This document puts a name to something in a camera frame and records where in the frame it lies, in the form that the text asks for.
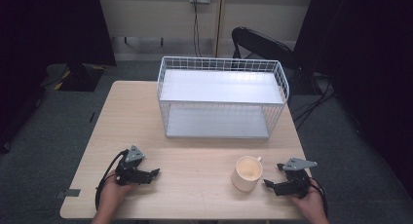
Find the dark stand base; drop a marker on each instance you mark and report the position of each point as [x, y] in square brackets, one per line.
[74, 76]

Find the grey tape strip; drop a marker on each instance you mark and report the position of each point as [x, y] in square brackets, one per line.
[69, 193]

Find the black chair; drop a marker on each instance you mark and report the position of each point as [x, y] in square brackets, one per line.
[263, 45]

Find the small black floor tape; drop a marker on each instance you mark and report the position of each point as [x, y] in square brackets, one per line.
[92, 117]

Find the person's left hand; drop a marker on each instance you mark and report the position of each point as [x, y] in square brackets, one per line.
[112, 194]

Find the white cup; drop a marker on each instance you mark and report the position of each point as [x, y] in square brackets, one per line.
[247, 175]

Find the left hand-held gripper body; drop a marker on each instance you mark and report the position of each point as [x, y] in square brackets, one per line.
[127, 167]

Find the person's right hand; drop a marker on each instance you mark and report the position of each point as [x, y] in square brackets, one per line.
[308, 203]

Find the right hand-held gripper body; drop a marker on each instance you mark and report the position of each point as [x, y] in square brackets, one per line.
[298, 181]

